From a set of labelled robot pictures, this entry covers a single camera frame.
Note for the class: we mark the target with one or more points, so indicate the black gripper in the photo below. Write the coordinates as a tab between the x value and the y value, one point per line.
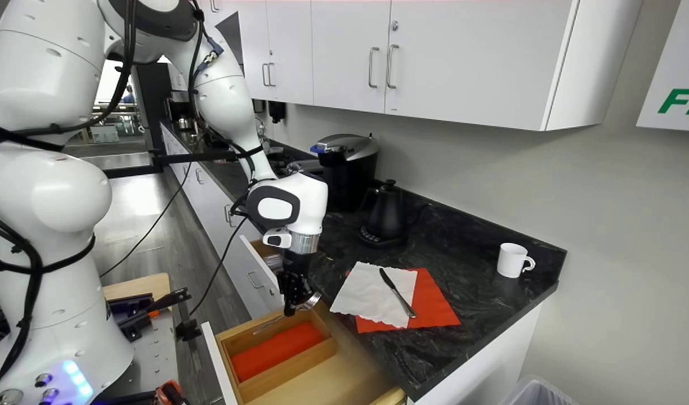
295	271

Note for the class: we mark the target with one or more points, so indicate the silver fork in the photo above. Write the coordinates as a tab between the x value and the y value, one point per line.
317	303

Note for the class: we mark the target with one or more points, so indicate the silver knife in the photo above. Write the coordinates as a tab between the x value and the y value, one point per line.
398	293

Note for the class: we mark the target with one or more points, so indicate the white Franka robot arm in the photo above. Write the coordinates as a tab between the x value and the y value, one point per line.
44	75

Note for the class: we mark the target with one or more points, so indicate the small wooden drawer white front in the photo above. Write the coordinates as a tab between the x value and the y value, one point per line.
257	290

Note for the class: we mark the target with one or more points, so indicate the wooden box red lining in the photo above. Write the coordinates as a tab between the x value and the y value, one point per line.
279	350

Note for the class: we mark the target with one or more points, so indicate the large wooden drawer white front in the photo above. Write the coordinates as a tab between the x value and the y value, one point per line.
345	374

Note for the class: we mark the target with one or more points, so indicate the white paper napkin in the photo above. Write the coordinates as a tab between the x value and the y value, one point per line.
358	293

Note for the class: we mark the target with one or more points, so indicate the black stand foot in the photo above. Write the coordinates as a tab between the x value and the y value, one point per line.
187	329

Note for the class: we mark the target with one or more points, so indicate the black gooseneck kettle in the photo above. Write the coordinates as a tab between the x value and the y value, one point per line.
381	217

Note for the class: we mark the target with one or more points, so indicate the white lower cabinet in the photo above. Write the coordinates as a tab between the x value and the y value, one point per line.
210	203

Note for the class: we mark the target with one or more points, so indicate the red paper napkin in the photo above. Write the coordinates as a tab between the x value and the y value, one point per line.
436	305

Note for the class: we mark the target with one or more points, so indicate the black coffee machine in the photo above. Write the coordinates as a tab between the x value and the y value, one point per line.
353	172

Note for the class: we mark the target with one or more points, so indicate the light wooden board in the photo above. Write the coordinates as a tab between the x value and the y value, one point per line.
143	285

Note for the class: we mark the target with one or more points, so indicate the white mug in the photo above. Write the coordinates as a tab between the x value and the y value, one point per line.
512	262

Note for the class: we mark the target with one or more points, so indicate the white sign green letters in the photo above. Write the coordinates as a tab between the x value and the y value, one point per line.
675	75

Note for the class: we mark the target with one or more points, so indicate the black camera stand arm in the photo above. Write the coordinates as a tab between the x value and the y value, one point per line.
172	159

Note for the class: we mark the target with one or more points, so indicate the white wall cabinet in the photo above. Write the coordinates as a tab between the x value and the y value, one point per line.
472	59

